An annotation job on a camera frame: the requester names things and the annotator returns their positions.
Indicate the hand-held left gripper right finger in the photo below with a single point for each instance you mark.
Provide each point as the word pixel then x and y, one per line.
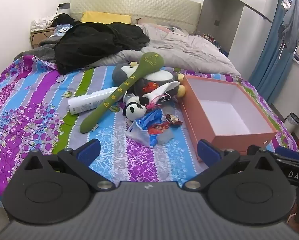
pixel 208 152

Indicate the blue white plastic bag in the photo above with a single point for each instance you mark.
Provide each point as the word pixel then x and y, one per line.
pixel 142 135

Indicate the blue curtain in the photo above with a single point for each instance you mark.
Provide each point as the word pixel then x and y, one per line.
pixel 267 67

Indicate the white knitted cloth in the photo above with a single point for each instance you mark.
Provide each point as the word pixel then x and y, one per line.
pixel 165 87

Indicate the red snack packet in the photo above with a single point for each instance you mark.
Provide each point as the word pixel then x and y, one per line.
pixel 159 128

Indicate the cardboard box nightstand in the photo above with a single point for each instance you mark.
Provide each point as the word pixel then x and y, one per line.
pixel 37 39

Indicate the salmon cardboard box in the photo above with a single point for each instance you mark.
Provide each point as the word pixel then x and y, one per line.
pixel 202 120

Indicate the grey white penguin plush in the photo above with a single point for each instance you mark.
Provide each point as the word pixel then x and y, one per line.
pixel 162 77

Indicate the red foil wrapper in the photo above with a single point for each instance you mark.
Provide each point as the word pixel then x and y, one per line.
pixel 149 88

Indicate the clear zip bag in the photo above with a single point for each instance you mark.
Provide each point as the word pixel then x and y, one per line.
pixel 165 137

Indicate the dark grey blanket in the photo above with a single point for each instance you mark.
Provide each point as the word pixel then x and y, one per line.
pixel 39 52

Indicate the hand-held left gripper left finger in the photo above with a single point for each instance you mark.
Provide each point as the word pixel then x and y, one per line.
pixel 89 150

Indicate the blue panda print pillow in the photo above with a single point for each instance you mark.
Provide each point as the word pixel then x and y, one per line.
pixel 62 29

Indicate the white trash bin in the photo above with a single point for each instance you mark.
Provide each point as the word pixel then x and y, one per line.
pixel 292 123

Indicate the cream quilted headboard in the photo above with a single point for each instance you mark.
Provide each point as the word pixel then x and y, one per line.
pixel 139 5

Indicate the grey duvet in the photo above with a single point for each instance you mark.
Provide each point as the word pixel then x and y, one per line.
pixel 189 50

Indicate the brown candy wrapper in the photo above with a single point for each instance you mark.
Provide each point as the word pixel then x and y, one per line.
pixel 173 119

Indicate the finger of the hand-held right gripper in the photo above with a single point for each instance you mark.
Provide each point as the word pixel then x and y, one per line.
pixel 253 150
pixel 288 152

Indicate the wall socket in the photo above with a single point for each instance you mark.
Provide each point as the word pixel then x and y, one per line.
pixel 64 5

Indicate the row of small bottles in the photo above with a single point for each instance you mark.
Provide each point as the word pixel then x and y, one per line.
pixel 210 37

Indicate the black bag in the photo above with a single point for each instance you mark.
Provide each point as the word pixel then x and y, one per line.
pixel 63 18

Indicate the green plush stick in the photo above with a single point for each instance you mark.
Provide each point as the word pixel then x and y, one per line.
pixel 119 90

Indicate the white crumpled cloth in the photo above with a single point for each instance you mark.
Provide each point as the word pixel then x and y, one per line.
pixel 40 23

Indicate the pink pillow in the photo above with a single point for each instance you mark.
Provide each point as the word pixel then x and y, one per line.
pixel 153 22

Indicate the grey wardrobe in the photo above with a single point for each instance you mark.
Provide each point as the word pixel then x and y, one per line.
pixel 214 5

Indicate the black clothing pile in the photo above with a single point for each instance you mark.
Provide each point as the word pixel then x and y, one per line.
pixel 94 42

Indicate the pink feather toy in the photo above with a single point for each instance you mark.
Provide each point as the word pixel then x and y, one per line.
pixel 153 104

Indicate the striped floral bed sheet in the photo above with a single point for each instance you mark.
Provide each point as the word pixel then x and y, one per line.
pixel 34 100

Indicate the white plastic bottle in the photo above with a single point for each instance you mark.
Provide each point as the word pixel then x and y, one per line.
pixel 89 101

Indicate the yellow pillow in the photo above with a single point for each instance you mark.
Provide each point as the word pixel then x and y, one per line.
pixel 104 17

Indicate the black rail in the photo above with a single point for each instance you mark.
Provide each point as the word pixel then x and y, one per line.
pixel 259 13

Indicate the dark wall switch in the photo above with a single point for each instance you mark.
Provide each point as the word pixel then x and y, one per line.
pixel 217 22

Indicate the small panda plush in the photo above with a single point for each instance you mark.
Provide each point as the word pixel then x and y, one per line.
pixel 134 108

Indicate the hanging clothes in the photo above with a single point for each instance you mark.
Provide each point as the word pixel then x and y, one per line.
pixel 293 25

